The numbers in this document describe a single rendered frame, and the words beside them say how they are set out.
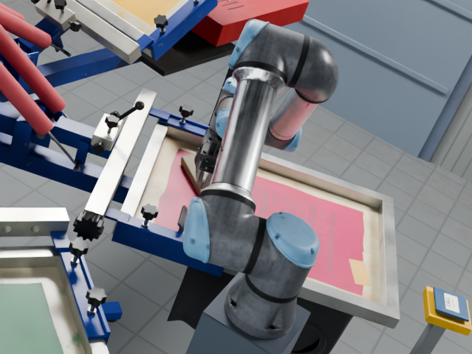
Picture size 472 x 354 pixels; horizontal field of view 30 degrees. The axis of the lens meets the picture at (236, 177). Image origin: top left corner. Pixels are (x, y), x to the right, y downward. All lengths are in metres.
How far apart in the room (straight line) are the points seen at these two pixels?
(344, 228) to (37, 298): 1.01
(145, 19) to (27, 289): 1.15
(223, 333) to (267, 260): 0.20
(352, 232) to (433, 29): 2.56
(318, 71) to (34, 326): 0.83
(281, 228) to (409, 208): 3.16
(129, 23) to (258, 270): 1.39
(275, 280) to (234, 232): 0.13
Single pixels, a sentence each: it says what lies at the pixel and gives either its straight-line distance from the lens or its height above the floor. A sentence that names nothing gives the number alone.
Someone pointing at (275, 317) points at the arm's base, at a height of 1.24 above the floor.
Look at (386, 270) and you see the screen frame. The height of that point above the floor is 0.99.
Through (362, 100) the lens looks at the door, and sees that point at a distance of 5.30.
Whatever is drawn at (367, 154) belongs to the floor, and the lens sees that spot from 5.12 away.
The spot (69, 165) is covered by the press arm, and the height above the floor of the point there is 0.92.
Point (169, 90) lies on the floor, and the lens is 4.96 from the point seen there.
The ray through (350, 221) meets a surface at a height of 0.95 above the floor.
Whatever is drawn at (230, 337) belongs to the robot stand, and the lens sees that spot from 1.79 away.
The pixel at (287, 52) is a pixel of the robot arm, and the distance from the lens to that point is 1.84.
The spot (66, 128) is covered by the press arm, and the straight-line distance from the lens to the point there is 2.47.
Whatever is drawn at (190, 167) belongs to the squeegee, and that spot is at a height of 0.99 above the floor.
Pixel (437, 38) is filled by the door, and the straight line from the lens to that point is 5.06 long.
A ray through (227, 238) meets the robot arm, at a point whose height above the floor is 1.40.
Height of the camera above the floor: 2.39
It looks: 33 degrees down
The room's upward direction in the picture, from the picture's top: 22 degrees clockwise
